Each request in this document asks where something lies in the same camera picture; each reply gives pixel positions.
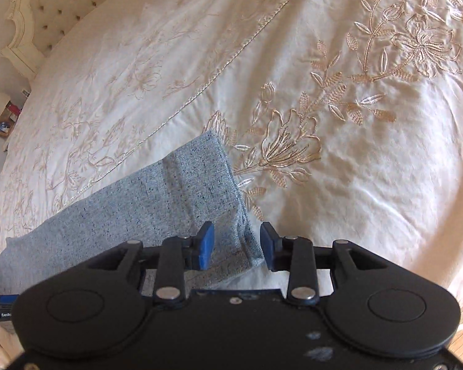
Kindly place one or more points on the wooden photo frame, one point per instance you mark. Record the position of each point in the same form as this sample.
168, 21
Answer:
4, 128

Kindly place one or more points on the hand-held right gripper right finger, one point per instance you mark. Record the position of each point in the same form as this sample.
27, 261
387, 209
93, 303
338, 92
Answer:
268, 250

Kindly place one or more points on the cream embroidered bedspread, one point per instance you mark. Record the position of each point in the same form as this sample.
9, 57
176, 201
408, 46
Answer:
332, 142

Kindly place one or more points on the cream tufted headboard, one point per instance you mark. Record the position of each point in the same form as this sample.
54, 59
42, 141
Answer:
50, 11

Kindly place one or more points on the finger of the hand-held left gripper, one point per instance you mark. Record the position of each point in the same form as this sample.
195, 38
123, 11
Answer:
5, 298

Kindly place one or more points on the grey speckled pants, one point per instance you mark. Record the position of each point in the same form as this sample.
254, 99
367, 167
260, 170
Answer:
146, 216

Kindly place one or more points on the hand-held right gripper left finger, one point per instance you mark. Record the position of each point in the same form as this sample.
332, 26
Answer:
206, 246

